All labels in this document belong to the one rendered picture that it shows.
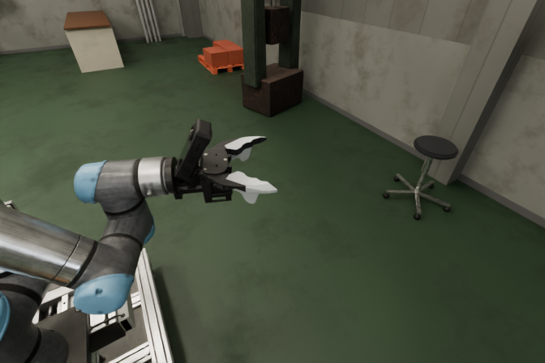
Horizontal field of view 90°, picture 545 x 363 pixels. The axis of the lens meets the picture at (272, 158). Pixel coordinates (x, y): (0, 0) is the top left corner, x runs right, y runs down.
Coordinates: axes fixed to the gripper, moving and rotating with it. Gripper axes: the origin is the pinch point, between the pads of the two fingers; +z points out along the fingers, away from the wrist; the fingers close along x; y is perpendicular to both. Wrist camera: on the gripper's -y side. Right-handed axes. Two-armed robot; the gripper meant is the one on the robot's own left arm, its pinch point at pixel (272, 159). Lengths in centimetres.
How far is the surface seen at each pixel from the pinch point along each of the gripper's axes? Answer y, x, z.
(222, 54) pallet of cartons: 192, -540, -19
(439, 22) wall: 41, -219, 201
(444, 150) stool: 109, -108, 165
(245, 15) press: 66, -344, 19
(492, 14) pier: 20, -164, 199
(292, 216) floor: 173, -104, 39
